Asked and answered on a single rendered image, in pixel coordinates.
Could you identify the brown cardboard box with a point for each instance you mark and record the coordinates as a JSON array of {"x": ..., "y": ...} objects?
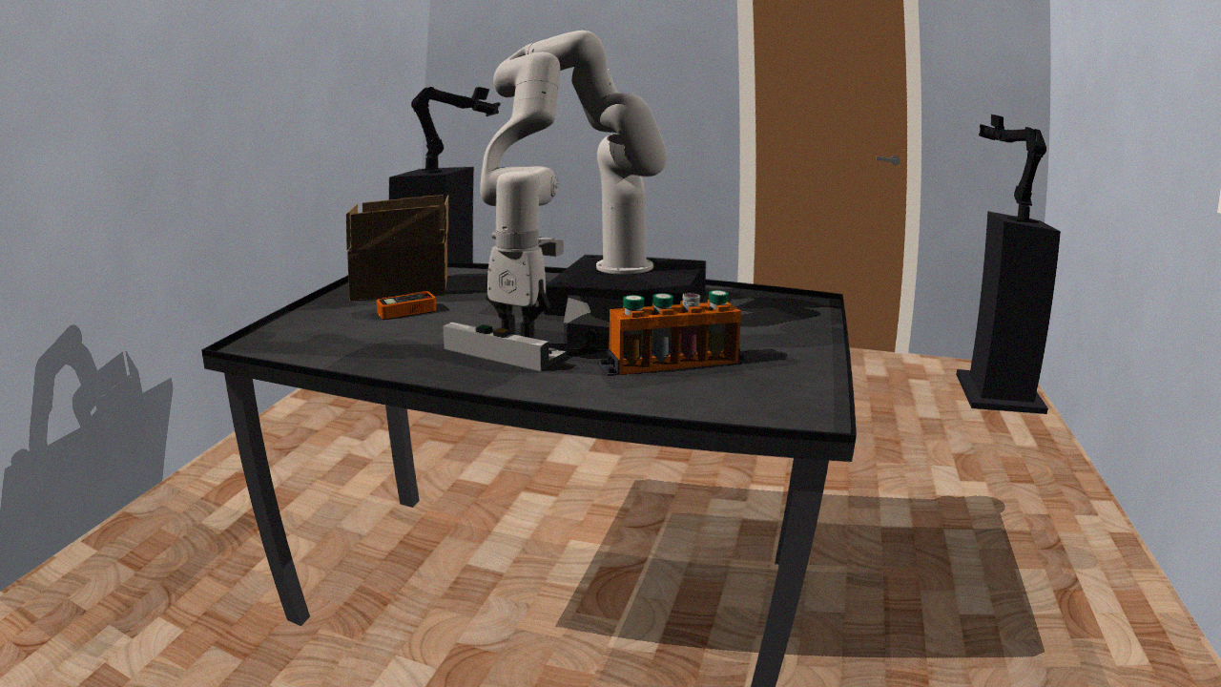
[{"x": 385, "y": 259}]

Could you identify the orange pocket multimeter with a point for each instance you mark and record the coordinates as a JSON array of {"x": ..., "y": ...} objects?
[{"x": 406, "y": 305}]

